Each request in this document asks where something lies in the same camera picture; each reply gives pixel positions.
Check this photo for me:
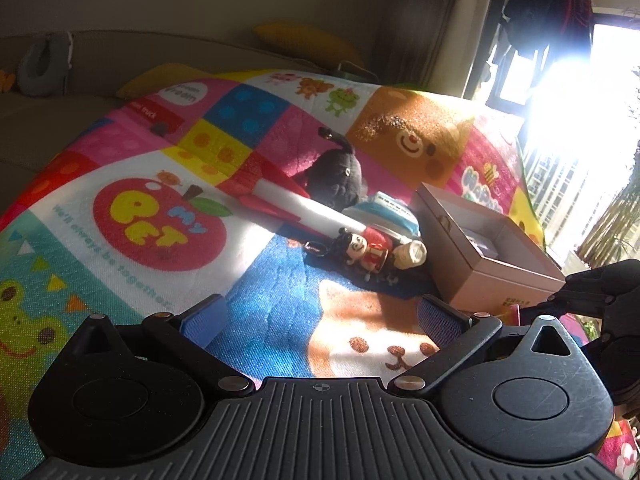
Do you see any yellow cushion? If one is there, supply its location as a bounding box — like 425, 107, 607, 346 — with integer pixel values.
252, 21, 368, 68

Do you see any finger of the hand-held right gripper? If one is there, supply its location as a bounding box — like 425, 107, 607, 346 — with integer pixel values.
520, 259, 640, 322

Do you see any beige curtain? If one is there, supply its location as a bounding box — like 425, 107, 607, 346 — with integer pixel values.
380, 0, 501, 97

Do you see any beige sofa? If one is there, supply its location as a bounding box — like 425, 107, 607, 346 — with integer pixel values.
0, 30, 381, 221

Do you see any colourful printed blanket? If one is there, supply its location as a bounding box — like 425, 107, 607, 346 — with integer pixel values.
0, 67, 640, 480

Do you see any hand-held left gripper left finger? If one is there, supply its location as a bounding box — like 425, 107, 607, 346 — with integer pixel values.
72, 294, 253, 397

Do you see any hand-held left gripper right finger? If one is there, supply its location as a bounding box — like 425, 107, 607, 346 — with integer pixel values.
387, 296, 583, 395

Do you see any dark hanging jacket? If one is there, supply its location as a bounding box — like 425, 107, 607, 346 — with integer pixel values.
502, 0, 556, 56

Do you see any dark red hanging backpack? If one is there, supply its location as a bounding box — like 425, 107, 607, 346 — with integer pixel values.
547, 0, 594, 56

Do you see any grey neck pillow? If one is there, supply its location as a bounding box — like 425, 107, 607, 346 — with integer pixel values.
19, 31, 71, 97

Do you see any small white object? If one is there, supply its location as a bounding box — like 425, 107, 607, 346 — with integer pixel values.
460, 227, 498, 257

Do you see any black plush toy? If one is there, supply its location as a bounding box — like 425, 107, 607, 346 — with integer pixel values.
292, 127, 368, 211

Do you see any red soldier figurine keychain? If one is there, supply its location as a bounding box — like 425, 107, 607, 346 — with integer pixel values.
302, 227, 428, 287

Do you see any pink cardboard box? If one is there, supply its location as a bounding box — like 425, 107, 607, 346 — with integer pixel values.
410, 182, 568, 313

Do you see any white and red rocket toy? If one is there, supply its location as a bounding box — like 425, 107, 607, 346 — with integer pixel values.
220, 152, 421, 241

